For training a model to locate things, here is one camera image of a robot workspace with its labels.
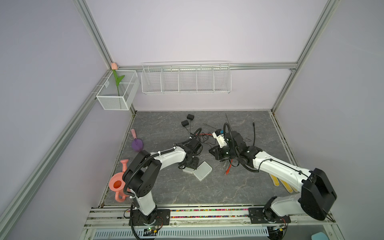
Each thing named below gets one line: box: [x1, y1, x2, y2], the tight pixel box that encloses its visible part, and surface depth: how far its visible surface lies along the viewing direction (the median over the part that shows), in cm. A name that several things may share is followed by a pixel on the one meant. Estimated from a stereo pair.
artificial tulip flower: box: [111, 62, 125, 97], surface depth 92 cm
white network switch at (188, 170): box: [182, 167, 194, 174], surface depth 88 cm
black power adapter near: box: [181, 120, 189, 130], surface depth 114 cm
